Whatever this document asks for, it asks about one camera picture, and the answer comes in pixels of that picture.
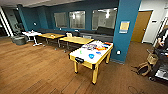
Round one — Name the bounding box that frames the yellow air hockey table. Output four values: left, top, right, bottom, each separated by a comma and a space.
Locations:
68, 39, 114, 85

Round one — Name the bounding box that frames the orange plastic item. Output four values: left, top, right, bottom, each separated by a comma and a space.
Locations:
95, 45, 108, 52

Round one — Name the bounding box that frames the dark grey sofa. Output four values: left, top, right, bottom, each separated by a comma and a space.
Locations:
79, 26, 116, 44

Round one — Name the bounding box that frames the small beige box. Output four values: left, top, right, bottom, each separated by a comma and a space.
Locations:
65, 31, 73, 38

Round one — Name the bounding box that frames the red flat item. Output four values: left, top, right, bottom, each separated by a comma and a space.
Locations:
103, 41, 113, 46

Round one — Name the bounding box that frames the small white table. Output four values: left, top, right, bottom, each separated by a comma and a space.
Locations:
21, 30, 44, 47

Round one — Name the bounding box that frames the brown wooden door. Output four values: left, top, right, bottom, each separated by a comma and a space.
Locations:
130, 10, 154, 44

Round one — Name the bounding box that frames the dark trash bin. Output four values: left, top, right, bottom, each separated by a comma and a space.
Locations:
11, 34, 28, 46

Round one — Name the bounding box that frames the tan and black backpack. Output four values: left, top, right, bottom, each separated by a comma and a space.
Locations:
134, 53, 159, 77

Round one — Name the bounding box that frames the black wheeled cart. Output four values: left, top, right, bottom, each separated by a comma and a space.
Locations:
148, 46, 168, 83

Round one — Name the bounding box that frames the person in dark clothes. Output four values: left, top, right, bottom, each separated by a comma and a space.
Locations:
155, 28, 168, 51

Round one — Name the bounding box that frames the large wall window panel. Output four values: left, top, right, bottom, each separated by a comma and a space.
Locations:
69, 10, 87, 30
91, 7, 118, 31
53, 12, 69, 29

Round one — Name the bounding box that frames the beige wall sign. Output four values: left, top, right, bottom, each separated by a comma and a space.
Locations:
119, 20, 131, 34

